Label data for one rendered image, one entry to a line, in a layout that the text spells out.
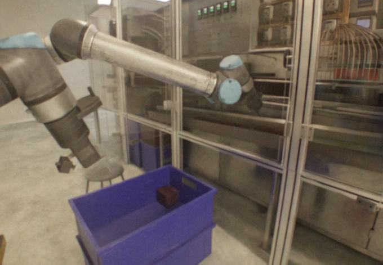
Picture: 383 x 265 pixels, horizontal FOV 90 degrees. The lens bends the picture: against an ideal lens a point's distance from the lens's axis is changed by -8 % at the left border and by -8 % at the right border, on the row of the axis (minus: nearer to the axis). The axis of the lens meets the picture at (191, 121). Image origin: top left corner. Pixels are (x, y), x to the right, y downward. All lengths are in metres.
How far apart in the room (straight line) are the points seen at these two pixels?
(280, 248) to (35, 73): 1.21
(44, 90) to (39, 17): 5.35
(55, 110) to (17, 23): 5.29
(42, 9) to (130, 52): 5.19
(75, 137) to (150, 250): 0.63
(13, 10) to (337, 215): 5.94
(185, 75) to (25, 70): 0.44
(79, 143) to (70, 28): 0.36
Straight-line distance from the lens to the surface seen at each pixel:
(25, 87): 0.46
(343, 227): 1.45
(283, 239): 1.22
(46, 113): 0.48
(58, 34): 0.76
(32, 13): 5.80
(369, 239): 1.45
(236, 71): 0.90
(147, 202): 1.36
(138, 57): 0.70
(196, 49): 2.12
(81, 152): 0.54
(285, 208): 1.12
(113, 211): 1.27
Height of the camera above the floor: 1.00
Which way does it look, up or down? 13 degrees down
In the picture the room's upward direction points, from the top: straight up
